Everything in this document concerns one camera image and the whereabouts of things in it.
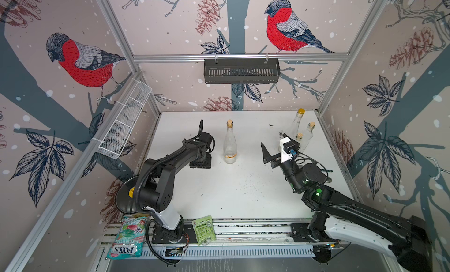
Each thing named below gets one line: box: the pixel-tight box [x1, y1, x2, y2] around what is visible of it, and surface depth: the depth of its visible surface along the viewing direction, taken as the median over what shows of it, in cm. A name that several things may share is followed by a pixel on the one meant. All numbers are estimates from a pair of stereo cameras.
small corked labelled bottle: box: [298, 121, 316, 153], surface depth 86 cm
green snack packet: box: [192, 214, 216, 246], surface depth 76 cm
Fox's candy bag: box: [106, 215, 148, 261], surface depth 71 cm
